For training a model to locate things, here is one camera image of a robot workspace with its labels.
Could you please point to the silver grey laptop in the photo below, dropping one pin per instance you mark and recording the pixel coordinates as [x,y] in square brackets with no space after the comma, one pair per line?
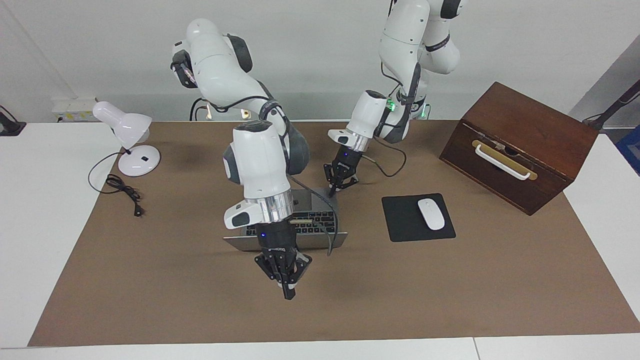
[235,242]

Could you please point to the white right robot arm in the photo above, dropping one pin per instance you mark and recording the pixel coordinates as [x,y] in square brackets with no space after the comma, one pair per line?
[255,155]

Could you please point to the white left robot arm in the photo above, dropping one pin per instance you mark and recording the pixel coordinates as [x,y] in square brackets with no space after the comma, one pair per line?
[400,30]

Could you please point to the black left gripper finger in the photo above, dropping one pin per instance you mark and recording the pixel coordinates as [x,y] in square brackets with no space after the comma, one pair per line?
[332,180]
[348,182]

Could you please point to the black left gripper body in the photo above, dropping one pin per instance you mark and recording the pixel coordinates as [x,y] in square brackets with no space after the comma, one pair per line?
[347,161]

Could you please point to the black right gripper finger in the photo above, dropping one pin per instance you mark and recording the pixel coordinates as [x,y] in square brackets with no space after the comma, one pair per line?
[277,275]
[299,267]

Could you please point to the black slanted stand pole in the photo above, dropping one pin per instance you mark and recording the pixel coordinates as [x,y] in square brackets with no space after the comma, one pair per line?
[617,104]

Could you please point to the white power strip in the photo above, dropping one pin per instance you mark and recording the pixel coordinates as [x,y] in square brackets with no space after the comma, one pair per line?
[72,107]

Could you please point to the white desk lamp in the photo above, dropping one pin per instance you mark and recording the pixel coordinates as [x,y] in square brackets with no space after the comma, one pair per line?
[139,161]

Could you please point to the brown table mat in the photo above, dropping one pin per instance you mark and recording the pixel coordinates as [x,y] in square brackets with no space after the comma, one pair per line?
[320,320]

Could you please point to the black clamp mount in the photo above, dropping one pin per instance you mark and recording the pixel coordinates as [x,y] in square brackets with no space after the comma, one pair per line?
[10,125]

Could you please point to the black mouse pad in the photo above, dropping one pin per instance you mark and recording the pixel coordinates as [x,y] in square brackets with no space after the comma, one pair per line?
[402,220]

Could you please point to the white computer mouse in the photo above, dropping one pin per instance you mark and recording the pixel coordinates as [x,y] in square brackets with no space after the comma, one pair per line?
[431,214]

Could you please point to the dark brown wooden box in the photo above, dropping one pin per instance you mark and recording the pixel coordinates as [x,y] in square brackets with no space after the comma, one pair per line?
[530,120]

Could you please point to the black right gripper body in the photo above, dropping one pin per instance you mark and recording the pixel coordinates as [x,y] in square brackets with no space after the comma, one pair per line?
[277,240]

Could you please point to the blue crate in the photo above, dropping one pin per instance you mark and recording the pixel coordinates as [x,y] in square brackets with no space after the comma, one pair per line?
[631,150]

